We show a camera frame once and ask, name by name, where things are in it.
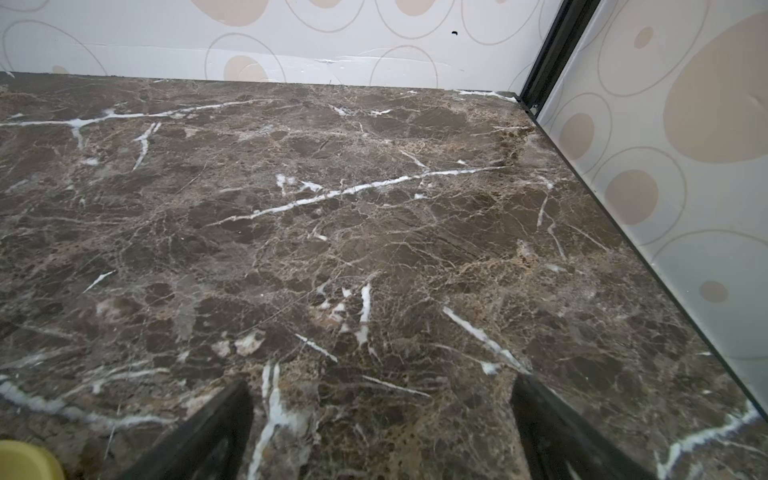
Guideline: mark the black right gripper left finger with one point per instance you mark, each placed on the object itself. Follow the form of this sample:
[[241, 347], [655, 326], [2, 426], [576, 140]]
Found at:
[[208, 445]]

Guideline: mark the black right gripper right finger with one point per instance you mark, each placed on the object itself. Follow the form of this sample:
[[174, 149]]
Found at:
[[559, 443]]

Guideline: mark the black corner frame post right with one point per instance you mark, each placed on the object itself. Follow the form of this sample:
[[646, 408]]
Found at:
[[572, 19]]

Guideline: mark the yellow plastic tray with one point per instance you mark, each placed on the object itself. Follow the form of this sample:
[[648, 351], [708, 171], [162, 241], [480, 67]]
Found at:
[[24, 461]]

